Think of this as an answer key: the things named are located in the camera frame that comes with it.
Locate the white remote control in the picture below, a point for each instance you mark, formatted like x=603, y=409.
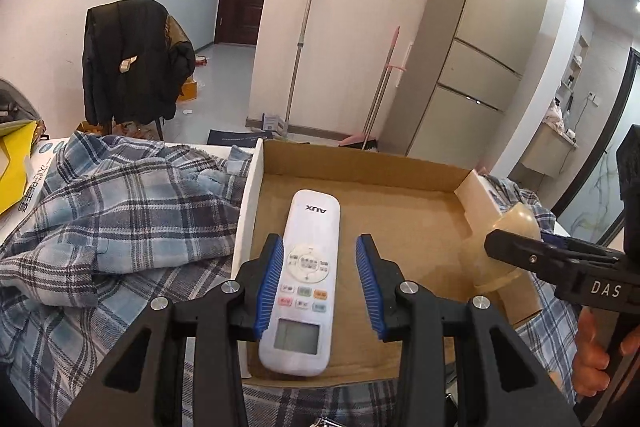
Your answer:
x=310, y=227

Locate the yellow bag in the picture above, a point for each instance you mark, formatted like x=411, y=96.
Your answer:
x=10, y=167

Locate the white cabinet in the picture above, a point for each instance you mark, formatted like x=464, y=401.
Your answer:
x=545, y=152

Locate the chair with black jacket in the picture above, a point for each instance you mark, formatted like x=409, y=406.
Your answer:
x=130, y=57

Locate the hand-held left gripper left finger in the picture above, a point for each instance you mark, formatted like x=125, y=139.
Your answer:
x=270, y=282

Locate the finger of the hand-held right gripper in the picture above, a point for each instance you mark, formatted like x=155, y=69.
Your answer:
x=520, y=257
x=555, y=239

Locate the dark floor mat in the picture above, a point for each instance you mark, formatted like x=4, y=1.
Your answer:
x=235, y=138

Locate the red packets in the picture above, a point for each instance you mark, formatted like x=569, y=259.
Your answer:
x=201, y=61

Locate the white printed box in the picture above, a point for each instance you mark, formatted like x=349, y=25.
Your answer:
x=42, y=167

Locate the beige refrigerator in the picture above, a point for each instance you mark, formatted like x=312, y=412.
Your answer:
x=475, y=32

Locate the blue plaid cloth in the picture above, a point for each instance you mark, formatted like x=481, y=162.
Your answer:
x=125, y=207

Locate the wooden chair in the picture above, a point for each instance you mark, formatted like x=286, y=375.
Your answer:
x=159, y=128

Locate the cardboard box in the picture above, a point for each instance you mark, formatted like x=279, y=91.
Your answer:
x=400, y=217

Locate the orange carton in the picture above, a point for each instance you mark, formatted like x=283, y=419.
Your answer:
x=189, y=89

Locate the person's right hand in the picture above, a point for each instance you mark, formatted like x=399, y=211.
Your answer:
x=590, y=357

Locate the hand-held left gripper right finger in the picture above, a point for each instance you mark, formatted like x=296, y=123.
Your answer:
x=369, y=282

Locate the small blue white box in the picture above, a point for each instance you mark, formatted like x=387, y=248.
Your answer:
x=272, y=123

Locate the metal clip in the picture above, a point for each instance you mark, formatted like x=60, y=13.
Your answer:
x=330, y=422

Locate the pink broom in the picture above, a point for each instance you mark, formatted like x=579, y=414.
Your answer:
x=385, y=72

